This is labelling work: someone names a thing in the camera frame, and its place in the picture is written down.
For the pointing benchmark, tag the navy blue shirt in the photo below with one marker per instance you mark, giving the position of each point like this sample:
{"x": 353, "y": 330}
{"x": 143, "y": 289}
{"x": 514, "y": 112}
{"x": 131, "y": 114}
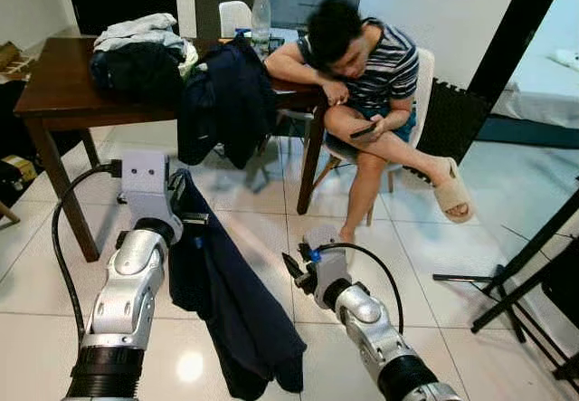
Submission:
{"x": 226, "y": 310}

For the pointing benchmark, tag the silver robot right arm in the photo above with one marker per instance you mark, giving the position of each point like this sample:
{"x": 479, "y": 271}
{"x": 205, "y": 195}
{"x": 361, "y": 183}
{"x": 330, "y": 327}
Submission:
{"x": 380, "y": 338}

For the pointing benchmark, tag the navy jacket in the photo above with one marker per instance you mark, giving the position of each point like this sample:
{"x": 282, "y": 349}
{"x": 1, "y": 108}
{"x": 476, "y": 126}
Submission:
{"x": 226, "y": 102}

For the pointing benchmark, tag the black clothes pile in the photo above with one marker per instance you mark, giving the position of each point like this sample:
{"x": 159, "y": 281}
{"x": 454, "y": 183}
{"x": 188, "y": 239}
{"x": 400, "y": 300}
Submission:
{"x": 136, "y": 73}

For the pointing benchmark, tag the black phone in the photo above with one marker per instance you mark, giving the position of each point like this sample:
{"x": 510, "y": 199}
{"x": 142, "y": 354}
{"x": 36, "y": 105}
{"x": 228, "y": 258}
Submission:
{"x": 365, "y": 130}

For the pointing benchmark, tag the dark wooden table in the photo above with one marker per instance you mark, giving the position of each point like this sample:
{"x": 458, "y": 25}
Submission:
{"x": 63, "y": 93}

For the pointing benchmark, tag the beige slipper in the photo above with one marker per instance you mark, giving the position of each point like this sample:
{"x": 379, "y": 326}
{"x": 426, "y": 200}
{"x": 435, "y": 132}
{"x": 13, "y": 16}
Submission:
{"x": 450, "y": 193}

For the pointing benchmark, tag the grey clothes pile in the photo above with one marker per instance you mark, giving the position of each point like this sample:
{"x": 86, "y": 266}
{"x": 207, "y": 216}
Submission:
{"x": 136, "y": 32}

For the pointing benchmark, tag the white chair wooden legs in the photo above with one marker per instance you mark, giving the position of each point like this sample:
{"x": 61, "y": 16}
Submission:
{"x": 422, "y": 75}
{"x": 235, "y": 16}

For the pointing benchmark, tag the clear water bottle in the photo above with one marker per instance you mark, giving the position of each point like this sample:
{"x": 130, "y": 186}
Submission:
{"x": 261, "y": 21}

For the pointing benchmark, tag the black foam mat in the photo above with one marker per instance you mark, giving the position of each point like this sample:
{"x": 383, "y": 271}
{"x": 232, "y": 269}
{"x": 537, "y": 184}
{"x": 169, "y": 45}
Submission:
{"x": 452, "y": 120}

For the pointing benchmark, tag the man in striped shirt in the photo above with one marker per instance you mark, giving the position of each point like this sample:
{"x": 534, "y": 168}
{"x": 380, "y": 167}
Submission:
{"x": 380, "y": 66}

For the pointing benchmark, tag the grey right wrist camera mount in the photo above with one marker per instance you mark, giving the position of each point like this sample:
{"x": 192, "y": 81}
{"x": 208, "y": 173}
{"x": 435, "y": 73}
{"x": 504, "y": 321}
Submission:
{"x": 327, "y": 256}

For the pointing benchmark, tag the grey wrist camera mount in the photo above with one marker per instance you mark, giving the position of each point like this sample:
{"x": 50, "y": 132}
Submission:
{"x": 147, "y": 188}
{"x": 327, "y": 256}

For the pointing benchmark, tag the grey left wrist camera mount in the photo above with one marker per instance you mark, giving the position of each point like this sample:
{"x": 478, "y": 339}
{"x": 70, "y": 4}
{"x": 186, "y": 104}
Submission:
{"x": 147, "y": 188}

